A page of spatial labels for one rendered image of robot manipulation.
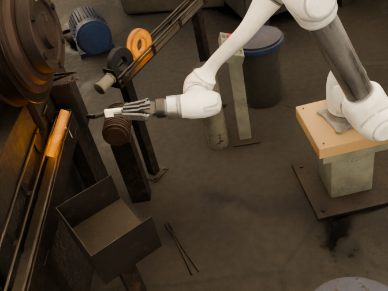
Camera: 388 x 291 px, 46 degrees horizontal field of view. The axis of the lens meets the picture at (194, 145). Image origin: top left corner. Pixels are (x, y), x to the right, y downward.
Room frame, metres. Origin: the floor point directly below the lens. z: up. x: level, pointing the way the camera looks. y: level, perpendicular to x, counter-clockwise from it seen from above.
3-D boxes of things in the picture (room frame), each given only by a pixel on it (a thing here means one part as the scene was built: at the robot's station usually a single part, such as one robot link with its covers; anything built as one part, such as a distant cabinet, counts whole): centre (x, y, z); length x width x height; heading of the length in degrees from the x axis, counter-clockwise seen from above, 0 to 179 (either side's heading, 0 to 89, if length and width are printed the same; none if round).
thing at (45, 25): (1.53, 0.41, 1.11); 0.28 x 0.06 x 0.28; 173
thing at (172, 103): (1.49, 0.04, 0.72); 0.09 x 0.06 x 0.09; 173
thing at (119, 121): (1.85, 0.33, 0.27); 0.22 x 0.13 x 0.53; 173
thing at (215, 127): (2.11, -0.14, 0.26); 0.12 x 0.12 x 0.52
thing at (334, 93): (1.56, -0.68, 0.58); 0.18 x 0.16 x 0.22; 5
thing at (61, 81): (1.78, 0.49, 0.68); 0.11 x 0.08 x 0.24; 83
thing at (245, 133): (2.13, -0.31, 0.31); 0.24 x 0.16 x 0.62; 173
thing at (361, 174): (1.58, -0.68, 0.16); 0.40 x 0.40 x 0.31; 0
